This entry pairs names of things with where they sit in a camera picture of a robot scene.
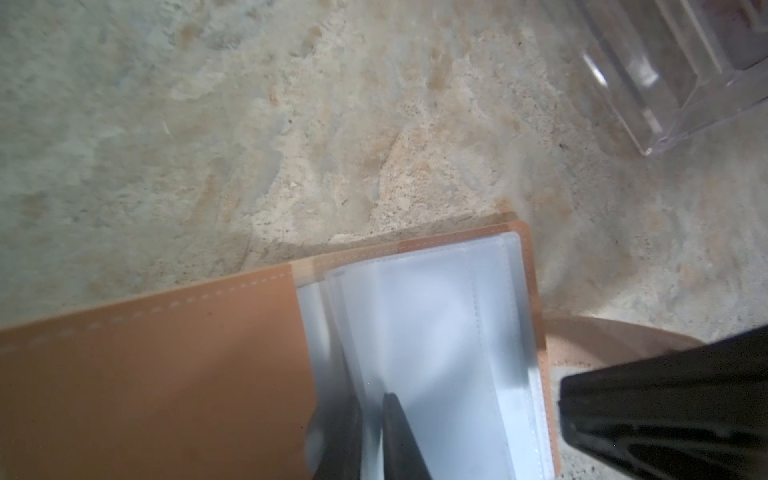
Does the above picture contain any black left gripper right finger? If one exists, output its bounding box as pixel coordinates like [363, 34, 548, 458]
[382, 393, 432, 480]

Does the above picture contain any clear acrylic card stand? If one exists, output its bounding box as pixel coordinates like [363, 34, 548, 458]
[543, 1, 767, 156]

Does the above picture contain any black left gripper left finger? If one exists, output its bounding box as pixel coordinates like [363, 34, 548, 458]
[313, 398, 363, 480]

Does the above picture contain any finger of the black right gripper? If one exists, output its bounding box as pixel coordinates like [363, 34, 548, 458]
[559, 327, 767, 479]

